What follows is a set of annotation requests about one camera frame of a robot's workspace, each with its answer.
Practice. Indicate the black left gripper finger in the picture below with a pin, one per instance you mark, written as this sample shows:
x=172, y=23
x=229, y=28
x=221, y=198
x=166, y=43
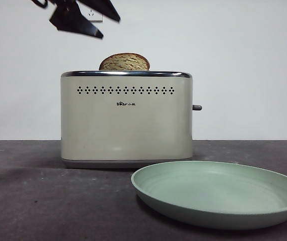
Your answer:
x=70, y=21
x=108, y=8

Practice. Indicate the large square toast slice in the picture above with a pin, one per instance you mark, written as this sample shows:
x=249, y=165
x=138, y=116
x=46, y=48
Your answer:
x=124, y=62

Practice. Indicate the pale green round plate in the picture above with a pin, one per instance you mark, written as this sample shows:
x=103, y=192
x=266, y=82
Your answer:
x=216, y=195

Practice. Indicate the cream two-slot toaster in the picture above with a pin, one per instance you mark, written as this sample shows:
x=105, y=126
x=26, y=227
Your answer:
x=126, y=128

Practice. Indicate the grey toaster lever knob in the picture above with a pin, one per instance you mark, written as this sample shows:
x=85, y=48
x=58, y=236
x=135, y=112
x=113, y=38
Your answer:
x=197, y=107

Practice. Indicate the white wall socket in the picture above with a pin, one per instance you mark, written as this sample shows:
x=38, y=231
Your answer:
x=93, y=17

